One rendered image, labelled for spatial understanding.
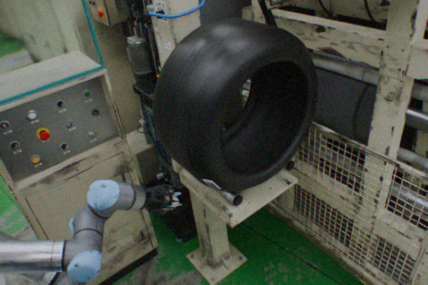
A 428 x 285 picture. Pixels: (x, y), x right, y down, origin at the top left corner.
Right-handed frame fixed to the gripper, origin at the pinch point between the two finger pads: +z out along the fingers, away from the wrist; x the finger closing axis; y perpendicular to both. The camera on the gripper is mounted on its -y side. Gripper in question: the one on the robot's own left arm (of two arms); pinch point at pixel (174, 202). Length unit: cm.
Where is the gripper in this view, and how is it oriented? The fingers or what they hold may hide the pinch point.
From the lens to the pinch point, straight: 121.3
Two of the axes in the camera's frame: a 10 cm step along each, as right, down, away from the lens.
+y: 8.4, -2.8, -4.7
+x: -1.2, -9.3, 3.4
